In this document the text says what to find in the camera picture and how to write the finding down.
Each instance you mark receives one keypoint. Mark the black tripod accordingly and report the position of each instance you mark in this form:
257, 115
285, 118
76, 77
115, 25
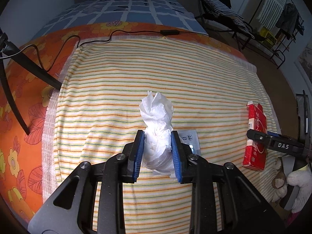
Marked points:
13, 61

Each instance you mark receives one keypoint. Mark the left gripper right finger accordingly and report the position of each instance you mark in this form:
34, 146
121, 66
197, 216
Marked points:
180, 153

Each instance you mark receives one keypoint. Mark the orange floral bed sheet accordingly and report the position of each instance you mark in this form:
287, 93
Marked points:
21, 154

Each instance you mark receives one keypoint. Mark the white tissue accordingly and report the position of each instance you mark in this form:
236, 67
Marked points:
157, 112

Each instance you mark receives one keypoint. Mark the striped yellow towel blanket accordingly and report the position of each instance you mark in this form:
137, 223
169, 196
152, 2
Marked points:
156, 84

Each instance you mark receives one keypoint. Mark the blue checkered bed sheet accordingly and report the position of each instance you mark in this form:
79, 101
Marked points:
113, 13

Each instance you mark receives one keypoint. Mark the black folding chair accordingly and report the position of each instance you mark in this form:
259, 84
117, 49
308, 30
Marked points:
220, 11

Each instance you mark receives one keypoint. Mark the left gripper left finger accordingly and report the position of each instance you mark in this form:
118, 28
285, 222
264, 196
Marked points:
135, 155

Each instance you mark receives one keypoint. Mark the black clothes rack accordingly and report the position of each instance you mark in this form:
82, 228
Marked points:
283, 20

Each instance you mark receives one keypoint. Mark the yellow crate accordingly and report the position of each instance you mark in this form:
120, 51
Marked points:
269, 39

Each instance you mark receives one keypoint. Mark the gloved right hand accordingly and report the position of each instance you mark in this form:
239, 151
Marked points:
300, 178

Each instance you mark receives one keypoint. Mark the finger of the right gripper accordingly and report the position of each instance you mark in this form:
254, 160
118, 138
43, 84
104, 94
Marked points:
254, 136
272, 134

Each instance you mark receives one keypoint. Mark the red cigarette carton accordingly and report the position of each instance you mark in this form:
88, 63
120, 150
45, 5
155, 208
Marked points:
255, 151

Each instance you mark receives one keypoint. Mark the small silver sachet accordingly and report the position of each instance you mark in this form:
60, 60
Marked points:
190, 138

